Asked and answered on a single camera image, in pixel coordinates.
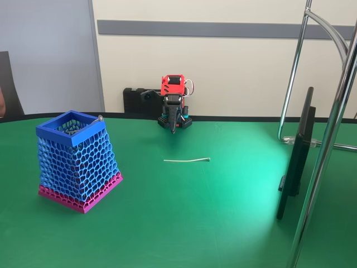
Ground blue and magenta lattice basket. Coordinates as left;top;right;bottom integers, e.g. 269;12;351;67
35;110;124;214

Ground grey door panel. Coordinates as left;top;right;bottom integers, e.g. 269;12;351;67
0;0;105;116

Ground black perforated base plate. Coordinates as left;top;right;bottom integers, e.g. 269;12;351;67
157;114;194;130

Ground chrome tube stand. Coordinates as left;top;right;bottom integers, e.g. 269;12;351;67
277;0;357;268

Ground dark brown chair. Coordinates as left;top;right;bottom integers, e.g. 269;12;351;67
0;51;25;117

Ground grey wall rail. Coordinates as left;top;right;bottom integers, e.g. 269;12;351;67
97;18;357;42

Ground green table cloth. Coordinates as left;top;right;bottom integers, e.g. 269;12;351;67
0;111;357;268

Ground black plastic case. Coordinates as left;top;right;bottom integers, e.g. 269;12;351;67
123;87;146;114

